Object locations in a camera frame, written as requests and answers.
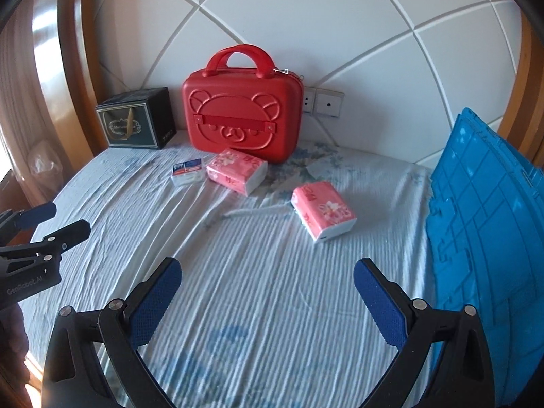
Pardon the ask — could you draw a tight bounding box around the blue plastic crate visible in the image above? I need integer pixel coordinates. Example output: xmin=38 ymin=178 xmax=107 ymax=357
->
xmin=426 ymin=108 xmax=543 ymax=405

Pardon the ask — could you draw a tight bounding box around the person left hand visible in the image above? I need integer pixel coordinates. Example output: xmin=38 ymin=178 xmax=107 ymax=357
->
xmin=1 ymin=304 xmax=31 ymax=407

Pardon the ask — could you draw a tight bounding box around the small white blue box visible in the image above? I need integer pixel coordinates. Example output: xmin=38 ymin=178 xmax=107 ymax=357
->
xmin=171 ymin=158 xmax=206 ymax=186

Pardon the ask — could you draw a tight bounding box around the black coffee cup box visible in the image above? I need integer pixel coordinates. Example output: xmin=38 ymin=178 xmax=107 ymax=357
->
xmin=95 ymin=87 xmax=176 ymax=149

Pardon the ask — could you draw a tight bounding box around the striped white bed sheet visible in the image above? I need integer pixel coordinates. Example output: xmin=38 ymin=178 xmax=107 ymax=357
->
xmin=21 ymin=134 xmax=434 ymax=407

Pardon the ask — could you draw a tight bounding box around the pink tissue pack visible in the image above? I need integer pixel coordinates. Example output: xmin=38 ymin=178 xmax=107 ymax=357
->
xmin=206 ymin=148 xmax=268 ymax=196
xmin=290 ymin=181 xmax=357 ymax=243

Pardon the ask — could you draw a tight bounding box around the white wall socket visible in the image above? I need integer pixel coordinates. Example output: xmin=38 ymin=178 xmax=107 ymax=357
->
xmin=303 ymin=87 xmax=345 ymax=118

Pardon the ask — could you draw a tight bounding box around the red bear suitcase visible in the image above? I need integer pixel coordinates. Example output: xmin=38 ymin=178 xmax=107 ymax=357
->
xmin=182 ymin=44 xmax=304 ymax=164

